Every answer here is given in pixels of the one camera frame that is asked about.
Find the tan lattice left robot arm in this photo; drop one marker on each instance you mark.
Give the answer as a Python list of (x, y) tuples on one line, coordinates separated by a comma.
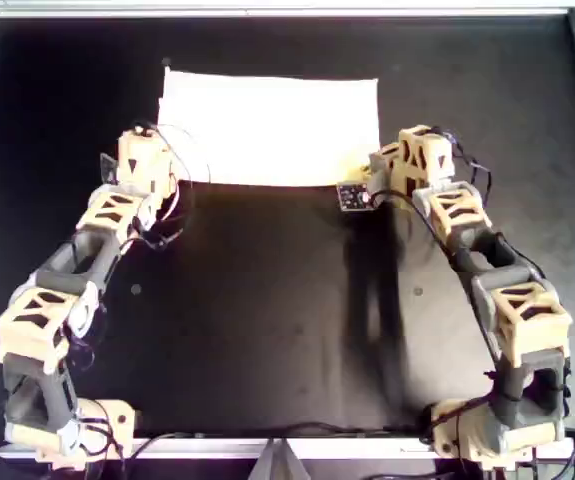
[(37, 315)]

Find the tan lattice right robot arm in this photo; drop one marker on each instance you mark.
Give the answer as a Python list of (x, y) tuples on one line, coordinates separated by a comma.
[(532, 310)]

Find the grey pyramid camera mount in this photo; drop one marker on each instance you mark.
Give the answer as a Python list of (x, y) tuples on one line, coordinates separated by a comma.
[(279, 465)]

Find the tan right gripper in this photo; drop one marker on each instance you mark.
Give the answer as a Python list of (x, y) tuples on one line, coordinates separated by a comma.
[(427, 160)]

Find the grey round table screw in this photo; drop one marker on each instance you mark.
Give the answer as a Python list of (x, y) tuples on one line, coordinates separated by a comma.
[(166, 61), (135, 288), (418, 291)]

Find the right wrist camera circuit board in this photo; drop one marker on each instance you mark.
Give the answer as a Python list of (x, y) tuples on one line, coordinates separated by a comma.
[(353, 197)]

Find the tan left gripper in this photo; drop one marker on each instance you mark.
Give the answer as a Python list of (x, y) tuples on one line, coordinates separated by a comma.
[(142, 160)]

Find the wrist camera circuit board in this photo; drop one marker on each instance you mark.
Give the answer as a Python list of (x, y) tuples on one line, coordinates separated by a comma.
[(108, 167), (353, 197)]

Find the left wrist camera circuit board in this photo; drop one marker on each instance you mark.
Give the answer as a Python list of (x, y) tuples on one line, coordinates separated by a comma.
[(108, 167)]

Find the cream yellow cloth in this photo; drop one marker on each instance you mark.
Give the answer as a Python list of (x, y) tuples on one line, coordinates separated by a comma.
[(267, 130)]

